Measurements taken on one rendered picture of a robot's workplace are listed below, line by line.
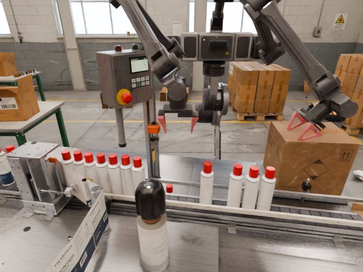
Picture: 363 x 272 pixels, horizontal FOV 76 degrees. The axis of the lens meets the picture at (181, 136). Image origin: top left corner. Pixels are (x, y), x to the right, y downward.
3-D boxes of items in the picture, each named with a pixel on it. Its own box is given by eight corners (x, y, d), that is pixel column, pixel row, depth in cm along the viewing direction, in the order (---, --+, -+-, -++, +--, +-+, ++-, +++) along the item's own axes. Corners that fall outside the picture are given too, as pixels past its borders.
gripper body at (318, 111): (311, 120, 83) (329, 105, 80) (298, 110, 92) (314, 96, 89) (322, 130, 85) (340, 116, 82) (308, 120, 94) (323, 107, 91)
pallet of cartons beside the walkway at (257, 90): (283, 121, 421) (293, 70, 383) (237, 121, 419) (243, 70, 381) (261, 101, 529) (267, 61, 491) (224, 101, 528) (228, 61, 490)
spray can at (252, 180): (241, 213, 92) (248, 170, 83) (240, 205, 96) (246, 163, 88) (255, 215, 91) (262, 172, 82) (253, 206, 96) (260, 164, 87)
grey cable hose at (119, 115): (117, 147, 101) (111, 101, 92) (120, 143, 104) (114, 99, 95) (125, 148, 101) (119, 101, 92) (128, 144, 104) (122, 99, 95)
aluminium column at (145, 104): (148, 189, 114) (138, 42, 85) (151, 183, 118) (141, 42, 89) (158, 190, 113) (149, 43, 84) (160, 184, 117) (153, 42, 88)
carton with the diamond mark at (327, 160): (274, 192, 109) (285, 141, 97) (262, 164, 130) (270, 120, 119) (341, 196, 106) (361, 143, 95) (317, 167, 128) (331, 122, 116)
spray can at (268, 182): (256, 215, 91) (264, 171, 83) (255, 205, 96) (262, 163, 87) (270, 216, 91) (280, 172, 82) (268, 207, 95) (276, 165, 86)
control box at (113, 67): (102, 103, 89) (94, 52, 81) (138, 95, 100) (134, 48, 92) (116, 109, 83) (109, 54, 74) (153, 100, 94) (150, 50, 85)
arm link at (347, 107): (330, 72, 82) (308, 87, 85) (352, 79, 72) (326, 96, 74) (344, 97, 86) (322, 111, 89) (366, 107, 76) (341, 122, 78)
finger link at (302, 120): (287, 130, 90) (307, 113, 87) (280, 123, 96) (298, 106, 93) (298, 140, 92) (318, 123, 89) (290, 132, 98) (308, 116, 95)
